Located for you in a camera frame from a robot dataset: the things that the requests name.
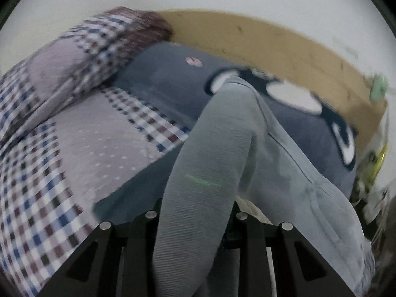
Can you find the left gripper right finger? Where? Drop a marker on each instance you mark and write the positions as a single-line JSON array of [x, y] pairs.
[[258, 259]]

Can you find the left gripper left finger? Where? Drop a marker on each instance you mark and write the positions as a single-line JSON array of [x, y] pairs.
[[114, 260]]

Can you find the light blue grey garment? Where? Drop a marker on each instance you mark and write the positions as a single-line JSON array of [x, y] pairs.
[[237, 149]]

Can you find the teal folded cloth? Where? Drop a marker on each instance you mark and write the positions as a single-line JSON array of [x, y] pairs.
[[140, 193]]

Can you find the checkered bed sheet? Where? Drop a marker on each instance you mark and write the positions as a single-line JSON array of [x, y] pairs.
[[52, 178]]

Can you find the dark blue plush blanket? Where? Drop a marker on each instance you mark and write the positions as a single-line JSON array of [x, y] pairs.
[[179, 81]]

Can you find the rolled checkered duvet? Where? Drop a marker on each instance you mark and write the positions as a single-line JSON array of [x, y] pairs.
[[76, 62]]

